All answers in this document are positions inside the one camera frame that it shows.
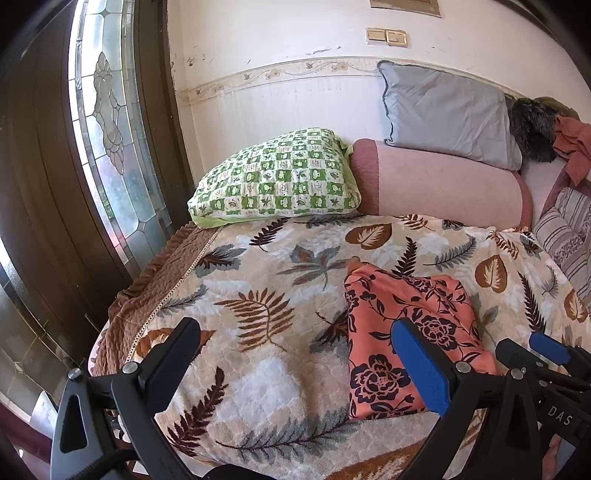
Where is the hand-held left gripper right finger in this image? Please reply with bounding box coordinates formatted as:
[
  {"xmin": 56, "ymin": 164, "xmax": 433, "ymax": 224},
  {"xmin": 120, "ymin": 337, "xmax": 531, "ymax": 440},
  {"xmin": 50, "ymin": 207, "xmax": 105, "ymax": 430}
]
[{"xmin": 390, "ymin": 318, "xmax": 543, "ymax": 480}]

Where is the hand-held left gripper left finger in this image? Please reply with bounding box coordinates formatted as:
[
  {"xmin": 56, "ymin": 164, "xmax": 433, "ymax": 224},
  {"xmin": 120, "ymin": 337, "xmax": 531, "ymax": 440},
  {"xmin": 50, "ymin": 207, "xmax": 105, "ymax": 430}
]
[{"xmin": 50, "ymin": 316, "xmax": 201, "ymax": 480}]

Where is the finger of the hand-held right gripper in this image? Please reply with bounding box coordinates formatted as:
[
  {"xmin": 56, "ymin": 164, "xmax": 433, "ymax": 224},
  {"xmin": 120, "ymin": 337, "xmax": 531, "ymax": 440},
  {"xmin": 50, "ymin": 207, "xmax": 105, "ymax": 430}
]
[
  {"xmin": 496, "ymin": 338, "xmax": 553, "ymax": 377},
  {"xmin": 529, "ymin": 332, "xmax": 591, "ymax": 370}
]

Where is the orange floral garment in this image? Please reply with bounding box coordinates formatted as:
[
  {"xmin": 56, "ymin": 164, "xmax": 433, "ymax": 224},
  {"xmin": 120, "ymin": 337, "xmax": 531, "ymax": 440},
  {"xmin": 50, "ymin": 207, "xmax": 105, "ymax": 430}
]
[{"xmin": 344, "ymin": 262, "xmax": 499, "ymax": 421}]

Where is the brown quilted bedspread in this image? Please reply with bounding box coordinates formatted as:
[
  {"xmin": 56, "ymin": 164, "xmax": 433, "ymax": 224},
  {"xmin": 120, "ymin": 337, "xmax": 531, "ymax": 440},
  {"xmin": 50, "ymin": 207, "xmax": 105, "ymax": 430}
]
[{"xmin": 88, "ymin": 222, "xmax": 222, "ymax": 377}]

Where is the leaf print blanket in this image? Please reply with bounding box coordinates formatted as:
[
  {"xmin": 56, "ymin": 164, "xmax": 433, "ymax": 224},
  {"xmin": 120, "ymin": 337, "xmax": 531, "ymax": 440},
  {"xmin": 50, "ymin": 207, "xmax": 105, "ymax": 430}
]
[{"xmin": 90, "ymin": 213, "xmax": 591, "ymax": 480}]

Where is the striped floral cushion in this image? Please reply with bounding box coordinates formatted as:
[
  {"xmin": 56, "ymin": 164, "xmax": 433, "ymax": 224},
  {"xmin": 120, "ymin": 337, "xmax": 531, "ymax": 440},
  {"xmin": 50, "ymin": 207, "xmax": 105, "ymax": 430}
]
[{"xmin": 531, "ymin": 187, "xmax": 591, "ymax": 301}]

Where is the white sheet brown border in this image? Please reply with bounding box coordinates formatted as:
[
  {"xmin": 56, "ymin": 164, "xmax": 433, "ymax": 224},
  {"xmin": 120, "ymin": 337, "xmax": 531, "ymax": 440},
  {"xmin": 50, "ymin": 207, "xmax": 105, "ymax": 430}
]
[{"xmin": 519, "ymin": 159, "xmax": 591, "ymax": 227}]

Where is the pink bolster pillow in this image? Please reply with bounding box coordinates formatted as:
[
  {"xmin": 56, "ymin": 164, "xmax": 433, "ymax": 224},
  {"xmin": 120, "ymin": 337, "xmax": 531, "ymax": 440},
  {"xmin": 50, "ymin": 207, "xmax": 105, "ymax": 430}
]
[{"xmin": 348, "ymin": 138, "xmax": 534, "ymax": 229}]

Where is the green checkered pillow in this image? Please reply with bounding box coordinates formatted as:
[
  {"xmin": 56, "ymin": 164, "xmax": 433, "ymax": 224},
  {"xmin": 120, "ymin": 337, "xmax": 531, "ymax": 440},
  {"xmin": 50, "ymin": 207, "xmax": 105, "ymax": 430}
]
[{"xmin": 187, "ymin": 128, "xmax": 362, "ymax": 229}]

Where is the rust coloured cloth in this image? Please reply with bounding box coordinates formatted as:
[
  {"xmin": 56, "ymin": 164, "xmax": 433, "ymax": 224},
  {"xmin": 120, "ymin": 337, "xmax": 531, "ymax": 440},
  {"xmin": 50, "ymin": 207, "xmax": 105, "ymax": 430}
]
[{"xmin": 551, "ymin": 115, "xmax": 591, "ymax": 188}]

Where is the dark wooden door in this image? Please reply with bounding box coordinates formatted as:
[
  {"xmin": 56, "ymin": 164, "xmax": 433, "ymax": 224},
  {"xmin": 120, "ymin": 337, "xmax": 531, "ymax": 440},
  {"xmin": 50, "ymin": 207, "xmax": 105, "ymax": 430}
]
[{"xmin": 0, "ymin": 0, "xmax": 195, "ymax": 402}]

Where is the stained glass window pane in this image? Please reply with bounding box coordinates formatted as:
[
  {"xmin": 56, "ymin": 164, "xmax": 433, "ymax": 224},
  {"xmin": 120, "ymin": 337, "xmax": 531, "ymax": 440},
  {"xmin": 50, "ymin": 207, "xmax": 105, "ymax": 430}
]
[{"xmin": 68, "ymin": 0, "xmax": 178, "ymax": 266}]

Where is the dark furry cloth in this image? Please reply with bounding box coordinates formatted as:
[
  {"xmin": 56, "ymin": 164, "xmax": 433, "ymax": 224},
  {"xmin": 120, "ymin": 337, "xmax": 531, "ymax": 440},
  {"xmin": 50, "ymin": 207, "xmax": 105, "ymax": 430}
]
[{"xmin": 508, "ymin": 98, "xmax": 559, "ymax": 163}]

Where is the olive cushion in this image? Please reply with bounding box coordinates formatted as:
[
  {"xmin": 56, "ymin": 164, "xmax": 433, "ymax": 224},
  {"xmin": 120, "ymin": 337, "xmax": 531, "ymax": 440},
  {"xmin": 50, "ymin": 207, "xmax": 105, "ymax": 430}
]
[{"xmin": 536, "ymin": 96, "xmax": 578, "ymax": 118}]

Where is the grey pillow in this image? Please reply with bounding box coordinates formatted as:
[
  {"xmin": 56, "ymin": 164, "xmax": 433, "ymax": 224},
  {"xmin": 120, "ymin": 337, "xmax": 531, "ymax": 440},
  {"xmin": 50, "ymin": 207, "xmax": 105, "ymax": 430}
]
[{"xmin": 378, "ymin": 60, "xmax": 522, "ymax": 171}]

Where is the gold wall switch plate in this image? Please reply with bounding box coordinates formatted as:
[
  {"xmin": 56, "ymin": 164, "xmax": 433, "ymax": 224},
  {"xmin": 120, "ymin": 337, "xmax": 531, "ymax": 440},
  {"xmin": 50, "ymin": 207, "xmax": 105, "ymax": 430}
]
[{"xmin": 366, "ymin": 28, "xmax": 409, "ymax": 48}]

